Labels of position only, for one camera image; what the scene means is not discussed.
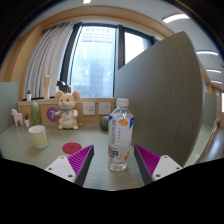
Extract tall green cactus ornament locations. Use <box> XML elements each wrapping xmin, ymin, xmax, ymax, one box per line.
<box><xmin>30</xmin><ymin>101</ymin><xmax>41</xmax><ymax>127</ymax></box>

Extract round green cactus ornament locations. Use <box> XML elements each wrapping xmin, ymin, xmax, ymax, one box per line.
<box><xmin>99</xmin><ymin>115</ymin><xmax>110</xmax><ymax>132</ymax></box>

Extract white wall socket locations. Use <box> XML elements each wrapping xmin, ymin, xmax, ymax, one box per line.
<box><xmin>82</xmin><ymin>101</ymin><xmax>96</xmax><ymax>116</ymax></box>
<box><xmin>98</xmin><ymin>101</ymin><xmax>112</xmax><ymax>116</ymax></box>

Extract ceiling lights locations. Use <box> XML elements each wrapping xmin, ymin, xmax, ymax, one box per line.
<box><xmin>82</xmin><ymin>0</ymin><xmax>224</xmax><ymax>85</ymax></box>

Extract beige mouse plush toy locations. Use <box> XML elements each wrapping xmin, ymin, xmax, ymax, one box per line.
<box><xmin>54</xmin><ymin>90</ymin><xmax>81</xmax><ymax>131</ymax></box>

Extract round purple number sign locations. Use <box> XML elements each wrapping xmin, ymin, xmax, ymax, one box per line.
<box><xmin>46</xmin><ymin>106</ymin><xmax>60</xmax><ymax>123</ymax></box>

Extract pale green desk partition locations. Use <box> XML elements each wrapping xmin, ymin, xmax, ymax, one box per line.
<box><xmin>0</xmin><ymin>81</ymin><xmax>20</xmax><ymax>136</ymax></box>

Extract dark horse figurine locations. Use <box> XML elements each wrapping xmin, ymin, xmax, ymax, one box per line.
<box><xmin>55</xmin><ymin>80</ymin><xmax>72</xmax><ymax>94</ymax></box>

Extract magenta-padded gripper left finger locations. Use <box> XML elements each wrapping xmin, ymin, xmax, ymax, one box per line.
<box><xmin>44</xmin><ymin>144</ymin><xmax>95</xmax><ymax>187</ymax></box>

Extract small potted plant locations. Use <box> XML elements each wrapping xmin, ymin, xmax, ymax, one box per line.
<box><xmin>25</xmin><ymin>89</ymin><xmax>33</xmax><ymax>102</ymax></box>
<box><xmin>23</xmin><ymin>113</ymin><xmax>31</xmax><ymax>128</ymax></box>

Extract white curtain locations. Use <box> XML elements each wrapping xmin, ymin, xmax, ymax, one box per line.
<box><xmin>22</xmin><ymin>21</ymin><xmax>76</xmax><ymax>101</ymax></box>

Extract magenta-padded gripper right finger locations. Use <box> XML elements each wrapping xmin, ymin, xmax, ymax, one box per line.
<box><xmin>133</xmin><ymin>144</ymin><xmax>184</xmax><ymax>186</ymax></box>

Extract pale yellow paper cup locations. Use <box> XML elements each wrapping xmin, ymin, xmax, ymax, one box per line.
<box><xmin>28</xmin><ymin>124</ymin><xmax>49</xmax><ymax>150</ymax></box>

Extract flat round red coaster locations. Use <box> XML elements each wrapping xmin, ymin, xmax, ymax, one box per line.
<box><xmin>62</xmin><ymin>142</ymin><xmax>83</xmax><ymax>155</ymax></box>

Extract large grey desk partition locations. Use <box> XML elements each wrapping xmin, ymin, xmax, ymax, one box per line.
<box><xmin>114</xmin><ymin>31</ymin><xmax>204</xmax><ymax>168</ymax></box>

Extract clear plastic water bottle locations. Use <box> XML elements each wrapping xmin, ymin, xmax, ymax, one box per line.
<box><xmin>107</xmin><ymin>97</ymin><xmax>135</xmax><ymax>173</ymax></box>

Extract wooden hand sculpture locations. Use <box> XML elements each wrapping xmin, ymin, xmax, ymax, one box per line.
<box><xmin>43</xmin><ymin>69</ymin><xmax>53</xmax><ymax>100</ymax></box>

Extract pink horse figurine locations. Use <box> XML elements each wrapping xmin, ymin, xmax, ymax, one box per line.
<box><xmin>11</xmin><ymin>108</ymin><xmax>24</xmax><ymax>128</ymax></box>

